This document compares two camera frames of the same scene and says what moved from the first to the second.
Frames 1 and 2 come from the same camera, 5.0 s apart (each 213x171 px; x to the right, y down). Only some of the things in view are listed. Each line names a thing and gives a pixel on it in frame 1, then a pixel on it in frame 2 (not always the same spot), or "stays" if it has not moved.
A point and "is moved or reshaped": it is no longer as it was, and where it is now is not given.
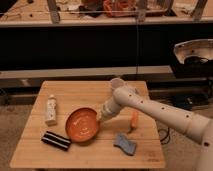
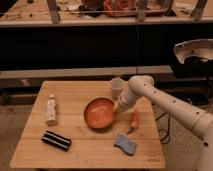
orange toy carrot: x=134 y=118 stays
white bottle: x=51 y=111 stays
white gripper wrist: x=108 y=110 to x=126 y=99
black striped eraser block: x=56 y=140 stays
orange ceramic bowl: x=82 y=124 is moved or reshaped
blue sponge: x=124 y=144 stays
